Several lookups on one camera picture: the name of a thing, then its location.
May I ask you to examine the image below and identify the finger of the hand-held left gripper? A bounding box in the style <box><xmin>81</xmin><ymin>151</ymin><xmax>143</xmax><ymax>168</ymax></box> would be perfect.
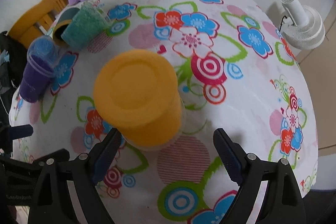
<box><xmin>0</xmin><ymin>124</ymin><xmax>34</xmax><ymax>140</ymax></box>
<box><xmin>26</xmin><ymin>149</ymin><xmax>70</xmax><ymax>169</ymax></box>

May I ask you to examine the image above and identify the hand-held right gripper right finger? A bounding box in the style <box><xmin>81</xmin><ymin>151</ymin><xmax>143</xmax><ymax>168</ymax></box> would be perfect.
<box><xmin>213</xmin><ymin>128</ymin><xmax>307</xmax><ymax>224</ymax></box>

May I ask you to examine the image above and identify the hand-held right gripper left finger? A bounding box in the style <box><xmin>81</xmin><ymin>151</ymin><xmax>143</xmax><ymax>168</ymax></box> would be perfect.
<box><xmin>28</xmin><ymin>127</ymin><xmax>122</xmax><ymax>224</ymax></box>

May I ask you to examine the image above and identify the purple cup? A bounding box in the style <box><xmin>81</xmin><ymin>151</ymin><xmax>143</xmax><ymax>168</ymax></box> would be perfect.
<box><xmin>20</xmin><ymin>56</ymin><xmax>55</xmax><ymax>104</ymax></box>

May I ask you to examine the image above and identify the blue cup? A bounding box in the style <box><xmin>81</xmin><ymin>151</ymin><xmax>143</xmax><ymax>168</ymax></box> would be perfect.
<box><xmin>27</xmin><ymin>36</ymin><xmax>60</xmax><ymax>75</ymax></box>

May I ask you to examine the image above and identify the green cup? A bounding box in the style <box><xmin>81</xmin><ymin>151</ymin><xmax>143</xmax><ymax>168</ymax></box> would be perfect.
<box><xmin>61</xmin><ymin>2</ymin><xmax>111</xmax><ymax>50</ymax></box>

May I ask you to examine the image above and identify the grey cup with yellow inside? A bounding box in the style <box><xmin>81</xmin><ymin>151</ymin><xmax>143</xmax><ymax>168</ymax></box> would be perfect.
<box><xmin>52</xmin><ymin>7</ymin><xmax>80</xmax><ymax>46</ymax></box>

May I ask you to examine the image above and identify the floral tablecloth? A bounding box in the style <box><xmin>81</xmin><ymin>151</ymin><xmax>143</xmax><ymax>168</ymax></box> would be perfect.
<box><xmin>9</xmin><ymin>0</ymin><xmax>320</xmax><ymax>224</ymax></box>

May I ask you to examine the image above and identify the black bag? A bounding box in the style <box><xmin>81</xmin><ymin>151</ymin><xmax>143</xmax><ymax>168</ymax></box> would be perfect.
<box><xmin>0</xmin><ymin>31</ymin><xmax>28</xmax><ymax>119</ymax></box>

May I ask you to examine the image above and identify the yellow wooden chair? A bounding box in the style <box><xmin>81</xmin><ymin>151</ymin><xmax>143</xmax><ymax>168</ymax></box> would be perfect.
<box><xmin>7</xmin><ymin>0</ymin><xmax>70</xmax><ymax>49</ymax></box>

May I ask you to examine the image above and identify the white fan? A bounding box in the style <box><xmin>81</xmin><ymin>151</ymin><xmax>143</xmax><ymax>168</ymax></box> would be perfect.
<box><xmin>279</xmin><ymin>0</ymin><xmax>326</xmax><ymax>50</ymax></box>

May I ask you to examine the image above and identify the black cable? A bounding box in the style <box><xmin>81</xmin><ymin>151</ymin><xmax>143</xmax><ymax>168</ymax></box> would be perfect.
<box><xmin>278</xmin><ymin>14</ymin><xmax>287</xmax><ymax>31</ymax></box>

